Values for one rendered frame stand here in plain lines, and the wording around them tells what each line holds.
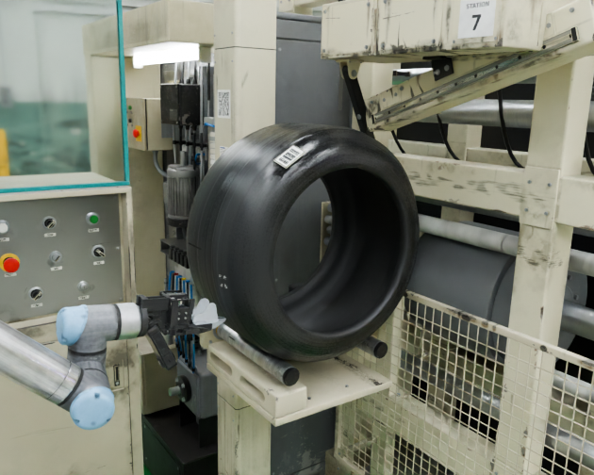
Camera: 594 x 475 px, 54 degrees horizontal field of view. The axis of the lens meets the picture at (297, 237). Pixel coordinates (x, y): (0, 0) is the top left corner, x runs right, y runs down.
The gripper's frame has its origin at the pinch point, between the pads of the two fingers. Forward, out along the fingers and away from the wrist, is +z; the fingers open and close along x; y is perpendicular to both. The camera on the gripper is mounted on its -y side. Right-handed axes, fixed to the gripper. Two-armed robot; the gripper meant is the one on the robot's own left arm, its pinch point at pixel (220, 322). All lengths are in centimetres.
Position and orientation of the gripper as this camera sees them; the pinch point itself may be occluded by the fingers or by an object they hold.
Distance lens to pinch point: 137.7
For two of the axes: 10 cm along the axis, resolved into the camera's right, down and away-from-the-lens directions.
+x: -5.7, -2.0, 8.0
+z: 8.1, 0.1, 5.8
